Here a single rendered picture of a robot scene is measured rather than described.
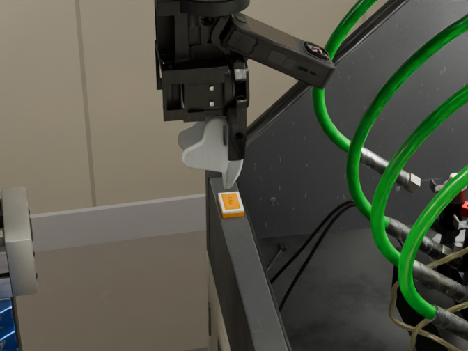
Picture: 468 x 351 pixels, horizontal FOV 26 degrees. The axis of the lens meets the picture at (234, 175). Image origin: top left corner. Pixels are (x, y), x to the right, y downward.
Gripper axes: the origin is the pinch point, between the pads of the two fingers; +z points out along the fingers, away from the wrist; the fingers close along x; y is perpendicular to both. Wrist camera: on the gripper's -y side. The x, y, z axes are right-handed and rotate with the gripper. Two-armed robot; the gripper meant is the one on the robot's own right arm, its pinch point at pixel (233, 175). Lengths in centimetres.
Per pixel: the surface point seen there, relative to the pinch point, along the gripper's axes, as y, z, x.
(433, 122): -18.7, -6.9, 4.8
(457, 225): -26.1, 11.0, -3.2
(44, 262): 30, 121, -158
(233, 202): -5.3, 25.0, -33.5
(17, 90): 32, 69, -166
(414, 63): -19.1, -9.6, -3.3
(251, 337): -3.0, 26.5, -5.9
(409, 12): -32, 2, -43
